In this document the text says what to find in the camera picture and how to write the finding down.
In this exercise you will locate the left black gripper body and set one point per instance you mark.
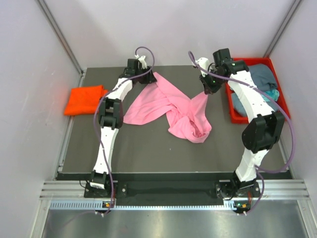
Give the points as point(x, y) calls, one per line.
point(145, 79)

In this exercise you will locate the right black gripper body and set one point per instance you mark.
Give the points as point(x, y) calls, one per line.
point(213, 84)

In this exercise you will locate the pink t-shirt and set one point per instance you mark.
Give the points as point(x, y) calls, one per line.
point(186, 117)

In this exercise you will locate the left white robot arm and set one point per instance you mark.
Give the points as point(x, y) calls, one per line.
point(108, 119)

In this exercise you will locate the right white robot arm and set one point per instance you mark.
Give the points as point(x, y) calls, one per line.
point(265, 124)

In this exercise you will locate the grey-blue t-shirt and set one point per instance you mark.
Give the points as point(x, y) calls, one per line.
point(263, 78)

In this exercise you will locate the teal t-shirt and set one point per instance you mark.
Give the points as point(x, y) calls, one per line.
point(274, 94)

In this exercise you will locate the folded orange t-shirt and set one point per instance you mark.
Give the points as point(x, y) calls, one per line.
point(84, 100)

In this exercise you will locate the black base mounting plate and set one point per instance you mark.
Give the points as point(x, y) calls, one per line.
point(174, 189)

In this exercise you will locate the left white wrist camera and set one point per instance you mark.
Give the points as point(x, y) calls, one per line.
point(142, 60)

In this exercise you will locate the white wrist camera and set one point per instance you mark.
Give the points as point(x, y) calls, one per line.
point(142, 60)
point(203, 63)

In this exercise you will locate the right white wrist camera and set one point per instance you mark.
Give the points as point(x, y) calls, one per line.
point(203, 63)

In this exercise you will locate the left corner aluminium post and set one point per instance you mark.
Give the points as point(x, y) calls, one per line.
point(59, 34)

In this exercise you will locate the corner aluminium post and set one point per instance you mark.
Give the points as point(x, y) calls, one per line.
point(290, 13)
point(59, 34)

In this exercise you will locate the right corner aluminium post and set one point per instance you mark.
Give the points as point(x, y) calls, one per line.
point(290, 13)

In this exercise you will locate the aluminium frame rail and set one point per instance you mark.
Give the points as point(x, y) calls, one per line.
point(274, 189)

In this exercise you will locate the grey slotted cable duct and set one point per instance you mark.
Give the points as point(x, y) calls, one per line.
point(101, 205)

